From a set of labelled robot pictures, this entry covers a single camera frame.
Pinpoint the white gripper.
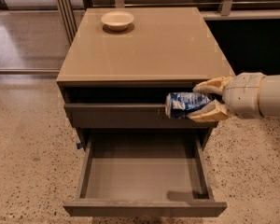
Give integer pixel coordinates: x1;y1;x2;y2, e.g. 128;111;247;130
187;73;265;122

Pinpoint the blue pepsi can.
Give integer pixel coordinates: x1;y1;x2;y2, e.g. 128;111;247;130
165;92;212;119

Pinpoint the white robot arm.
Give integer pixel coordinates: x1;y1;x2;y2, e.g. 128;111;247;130
188;73;280;122

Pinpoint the taupe drawer cabinet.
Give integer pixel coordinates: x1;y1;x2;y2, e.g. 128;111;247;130
57;7;233;144

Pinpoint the open middle drawer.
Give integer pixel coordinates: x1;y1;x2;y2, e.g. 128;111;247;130
63;133;227;217

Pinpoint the white ceramic bowl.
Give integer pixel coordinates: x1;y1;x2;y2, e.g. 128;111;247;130
101;11;134;32

